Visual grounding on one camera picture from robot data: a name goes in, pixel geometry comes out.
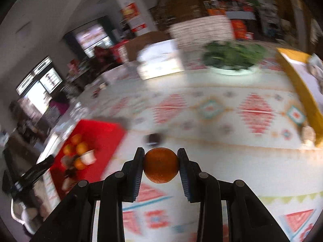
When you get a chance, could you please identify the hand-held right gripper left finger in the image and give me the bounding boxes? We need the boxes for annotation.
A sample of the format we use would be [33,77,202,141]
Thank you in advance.
[30,147,145,242]

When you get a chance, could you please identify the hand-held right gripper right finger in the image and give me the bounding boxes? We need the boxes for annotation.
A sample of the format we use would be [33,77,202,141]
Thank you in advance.
[177,148,290,242]

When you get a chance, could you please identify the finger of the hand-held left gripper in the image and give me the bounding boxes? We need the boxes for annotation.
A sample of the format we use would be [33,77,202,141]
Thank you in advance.
[14,155,55,189]

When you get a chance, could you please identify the large red jujube date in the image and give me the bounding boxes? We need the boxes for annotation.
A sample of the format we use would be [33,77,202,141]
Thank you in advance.
[64,168,79,180]

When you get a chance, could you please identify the dark plum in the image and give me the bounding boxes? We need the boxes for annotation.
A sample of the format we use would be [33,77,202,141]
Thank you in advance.
[145,133,163,147]

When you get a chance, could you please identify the red tray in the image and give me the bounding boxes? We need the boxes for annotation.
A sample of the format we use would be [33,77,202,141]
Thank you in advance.
[49,119,128,201]

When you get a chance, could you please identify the white plate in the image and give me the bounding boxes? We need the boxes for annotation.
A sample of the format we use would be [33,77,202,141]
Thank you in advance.
[208,64,259,76]

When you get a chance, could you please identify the white tissue pack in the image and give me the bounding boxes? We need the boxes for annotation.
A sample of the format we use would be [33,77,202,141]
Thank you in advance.
[136,40,186,80]

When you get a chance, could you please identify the red gift box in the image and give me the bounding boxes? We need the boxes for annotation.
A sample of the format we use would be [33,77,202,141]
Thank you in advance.
[110,40,130,63]

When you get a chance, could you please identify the green spinach leaves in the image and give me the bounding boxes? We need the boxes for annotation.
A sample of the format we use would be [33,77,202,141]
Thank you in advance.
[202,40,268,70]

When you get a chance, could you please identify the yellow cardboard box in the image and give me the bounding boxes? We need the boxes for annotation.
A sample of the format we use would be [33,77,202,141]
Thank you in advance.
[275,47,323,148]

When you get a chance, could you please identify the white patterned pouch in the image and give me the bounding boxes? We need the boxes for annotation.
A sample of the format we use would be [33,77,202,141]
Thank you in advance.
[308,54,323,86]

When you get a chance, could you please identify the red wall calendar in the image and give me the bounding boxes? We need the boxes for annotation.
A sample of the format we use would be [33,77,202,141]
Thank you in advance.
[120,2,148,37]

